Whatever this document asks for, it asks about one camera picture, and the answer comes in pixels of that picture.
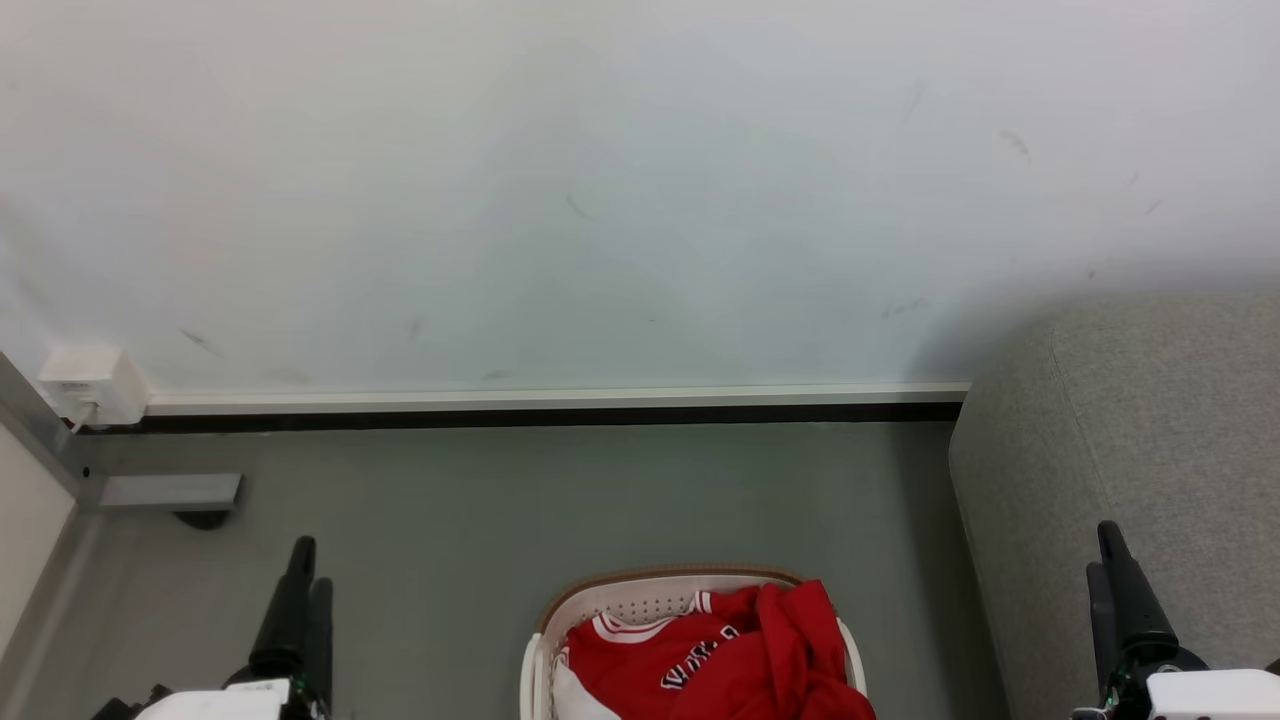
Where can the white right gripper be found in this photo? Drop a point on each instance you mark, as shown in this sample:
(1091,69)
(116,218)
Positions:
(1210,697)

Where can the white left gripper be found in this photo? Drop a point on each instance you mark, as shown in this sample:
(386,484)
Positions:
(225,702)

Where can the red jersey with lettering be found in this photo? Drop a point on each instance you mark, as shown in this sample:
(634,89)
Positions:
(640,665)

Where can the grey fabric sofa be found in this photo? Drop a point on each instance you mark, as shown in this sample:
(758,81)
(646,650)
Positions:
(1120,450)

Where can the black round foot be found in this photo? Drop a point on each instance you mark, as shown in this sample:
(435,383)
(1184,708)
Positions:
(203,519)

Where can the grey metal foot plate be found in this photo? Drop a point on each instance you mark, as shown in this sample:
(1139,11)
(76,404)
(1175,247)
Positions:
(170,491)

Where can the black skirting strip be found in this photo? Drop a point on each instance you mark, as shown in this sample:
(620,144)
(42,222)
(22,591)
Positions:
(520,417)

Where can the white perforated laundry basket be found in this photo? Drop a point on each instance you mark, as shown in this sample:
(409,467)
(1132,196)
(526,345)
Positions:
(640,600)

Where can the white wall socket box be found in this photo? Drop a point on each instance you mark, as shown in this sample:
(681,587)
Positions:
(95,382)

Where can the grey metal frame post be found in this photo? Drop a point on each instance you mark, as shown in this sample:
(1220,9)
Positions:
(35,430)

